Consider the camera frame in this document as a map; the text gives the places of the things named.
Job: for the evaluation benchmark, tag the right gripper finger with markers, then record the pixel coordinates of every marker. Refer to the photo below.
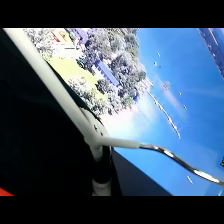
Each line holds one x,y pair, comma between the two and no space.
133,181

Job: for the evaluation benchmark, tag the black garment red white trim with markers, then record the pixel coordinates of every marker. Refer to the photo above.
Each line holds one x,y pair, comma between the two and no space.
33,133

